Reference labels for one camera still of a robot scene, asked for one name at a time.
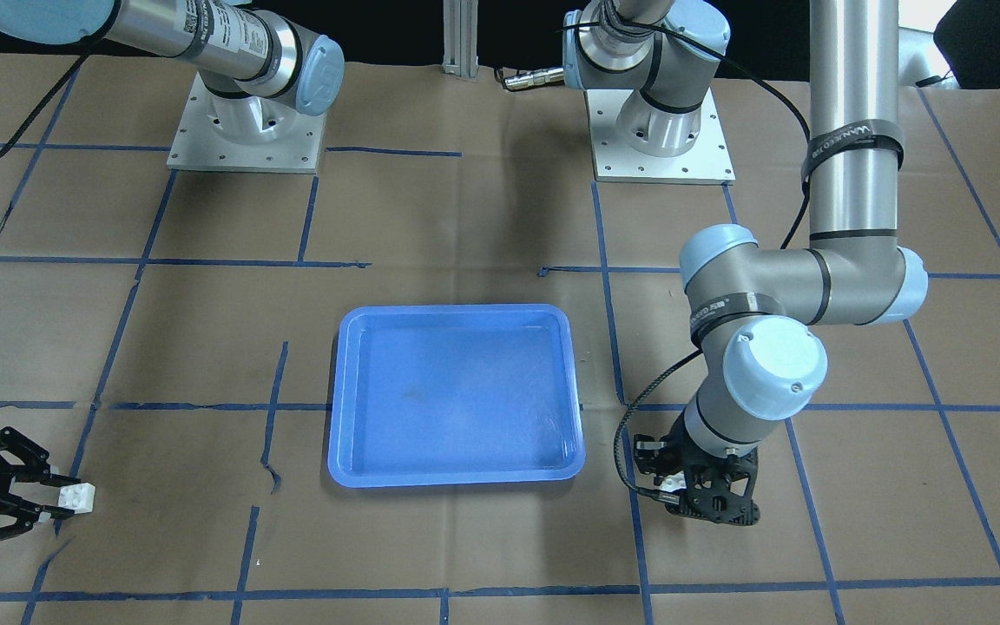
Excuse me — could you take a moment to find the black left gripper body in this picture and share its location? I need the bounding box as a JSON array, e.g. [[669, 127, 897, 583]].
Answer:
[[635, 417, 760, 526]]

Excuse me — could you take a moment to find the white block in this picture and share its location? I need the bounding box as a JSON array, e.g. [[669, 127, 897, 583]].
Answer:
[[56, 483, 96, 515], [656, 471, 687, 494]]

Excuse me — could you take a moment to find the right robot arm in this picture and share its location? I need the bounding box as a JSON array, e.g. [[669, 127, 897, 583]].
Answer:
[[0, 1, 345, 542]]

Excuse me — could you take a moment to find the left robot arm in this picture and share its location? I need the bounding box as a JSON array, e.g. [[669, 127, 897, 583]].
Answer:
[[561, 1, 929, 526]]

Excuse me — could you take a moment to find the blue plastic tray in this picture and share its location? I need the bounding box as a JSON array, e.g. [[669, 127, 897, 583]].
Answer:
[[328, 302, 587, 488]]

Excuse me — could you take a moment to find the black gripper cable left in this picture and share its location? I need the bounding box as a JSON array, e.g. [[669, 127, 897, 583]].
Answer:
[[615, 352, 702, 504]]

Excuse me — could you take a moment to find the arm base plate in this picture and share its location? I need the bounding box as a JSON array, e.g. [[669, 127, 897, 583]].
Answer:
[[167, 74, 326, 174], [584, 89, 737, 185]]

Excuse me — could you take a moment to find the aluminium frame post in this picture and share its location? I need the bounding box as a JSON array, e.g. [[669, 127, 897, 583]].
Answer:
[[441, 0, 479, 82]]

